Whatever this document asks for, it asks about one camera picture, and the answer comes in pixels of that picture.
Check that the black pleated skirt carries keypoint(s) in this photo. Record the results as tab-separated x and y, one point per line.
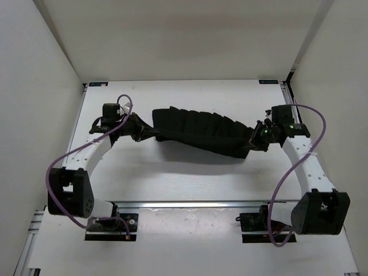
206	131

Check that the blue corner label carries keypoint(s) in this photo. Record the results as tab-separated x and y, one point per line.
268	82
98	84

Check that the white front cover board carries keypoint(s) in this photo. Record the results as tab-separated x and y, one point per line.
185	242

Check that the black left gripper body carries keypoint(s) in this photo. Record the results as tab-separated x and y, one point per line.
133	128

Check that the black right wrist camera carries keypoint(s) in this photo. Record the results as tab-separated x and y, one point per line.
282	114

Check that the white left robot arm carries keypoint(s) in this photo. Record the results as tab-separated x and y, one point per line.
68	177

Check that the blue right corner label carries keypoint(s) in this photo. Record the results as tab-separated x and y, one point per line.
268	82

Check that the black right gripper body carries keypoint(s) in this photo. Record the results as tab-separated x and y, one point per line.
263	136

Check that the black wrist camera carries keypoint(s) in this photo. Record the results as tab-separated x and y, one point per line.
110	113
282	114

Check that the blue left corner label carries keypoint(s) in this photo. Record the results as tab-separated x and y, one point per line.
98	84

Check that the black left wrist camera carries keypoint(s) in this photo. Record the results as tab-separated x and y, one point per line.
110	113

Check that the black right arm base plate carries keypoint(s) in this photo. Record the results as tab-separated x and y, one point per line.
254	228

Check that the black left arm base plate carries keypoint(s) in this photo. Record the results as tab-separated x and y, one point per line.
117	230

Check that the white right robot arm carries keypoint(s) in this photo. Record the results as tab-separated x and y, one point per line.
322	209

